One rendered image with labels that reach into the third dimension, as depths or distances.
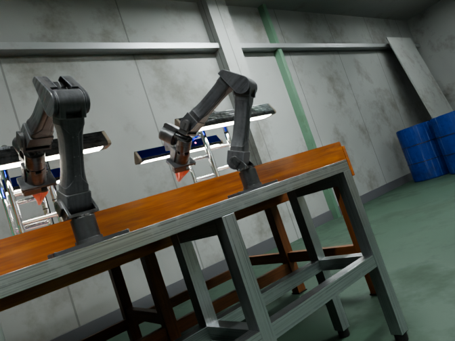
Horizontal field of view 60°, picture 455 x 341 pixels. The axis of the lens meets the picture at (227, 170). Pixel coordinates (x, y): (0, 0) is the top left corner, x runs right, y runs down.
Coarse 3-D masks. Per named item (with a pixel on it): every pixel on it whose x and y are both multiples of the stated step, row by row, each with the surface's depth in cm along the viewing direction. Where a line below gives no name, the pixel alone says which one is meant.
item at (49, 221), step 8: (0, 176) 176; (0, 184) 175; (0, 192) 175; (24, 200) 179; (32, 200) 181; (8, 208) 174; (48, 208) 184; (8, 216) 174; (32, 224) 178; (40, 224) 180; (48, 224) 182; (16, 232) 174
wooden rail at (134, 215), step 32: (288, 160) 175; (320, 160) 186; (192, 192) 144; (224, 192) 152; (64, 224) 118; (128, 224) 128; (0, 256) 107; (32, 256) 111; (128, 256) 126; (32, 288) 109
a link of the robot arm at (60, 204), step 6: (54, 204) 101; (60, 204) 99; (96, 204) 104; (60, 210) 99; (66, 210) 98; (90, 210) 102; (96, 210) 103; (60, 216) 100; (66, 216) 98; (72, 216) 98; (78, 216) 99
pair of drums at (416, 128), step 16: (416, 128) 576; (432, 128) 576; (448, 128) 528; (400, 144) 607; (416, 144) 578; (432, 144) 572; (448, 144) 533; (416, 160) 582; (432, 160) 571; (448, 160) 541; (416, 176) 590; (432, 176) 572
